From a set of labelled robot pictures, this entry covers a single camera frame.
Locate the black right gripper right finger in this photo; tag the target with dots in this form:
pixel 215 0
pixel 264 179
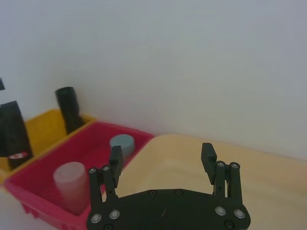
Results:
pixel 236 187

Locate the black bottle with red label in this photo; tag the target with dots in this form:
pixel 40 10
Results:
pixel 13 134

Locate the pale pink plastic cylinder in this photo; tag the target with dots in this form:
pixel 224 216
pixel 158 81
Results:
pixel 70 187

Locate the red plastic bin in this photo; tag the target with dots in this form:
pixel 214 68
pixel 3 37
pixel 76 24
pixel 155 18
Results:
pixel 79 148

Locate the grey-blue plastic cylinder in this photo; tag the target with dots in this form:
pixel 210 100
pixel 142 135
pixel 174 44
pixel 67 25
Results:
pixel 123 143

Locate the yellow plastic bin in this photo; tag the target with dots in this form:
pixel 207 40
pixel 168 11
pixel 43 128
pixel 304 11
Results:
pixel 45 129

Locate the black round tube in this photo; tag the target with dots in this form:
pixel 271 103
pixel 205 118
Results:
pixel 69 110

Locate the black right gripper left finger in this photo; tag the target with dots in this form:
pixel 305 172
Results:
pixel 97 189

